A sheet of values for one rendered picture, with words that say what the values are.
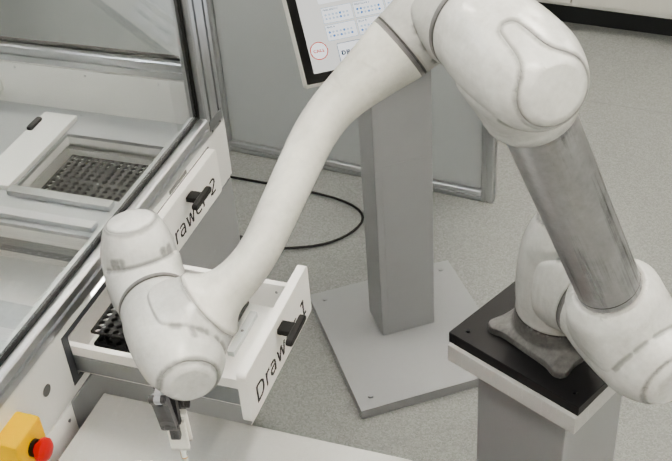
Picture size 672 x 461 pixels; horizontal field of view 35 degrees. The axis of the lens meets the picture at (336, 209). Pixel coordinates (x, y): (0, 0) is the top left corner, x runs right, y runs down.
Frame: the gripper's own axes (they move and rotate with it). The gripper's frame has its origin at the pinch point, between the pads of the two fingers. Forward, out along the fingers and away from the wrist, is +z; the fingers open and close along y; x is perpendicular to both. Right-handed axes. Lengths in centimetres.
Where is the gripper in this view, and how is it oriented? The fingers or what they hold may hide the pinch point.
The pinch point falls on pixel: (178, 429)
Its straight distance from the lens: 173.0
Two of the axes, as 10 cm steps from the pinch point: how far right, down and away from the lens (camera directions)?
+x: -9.9, 0.1, 1.0
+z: 0.7, 8.0, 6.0
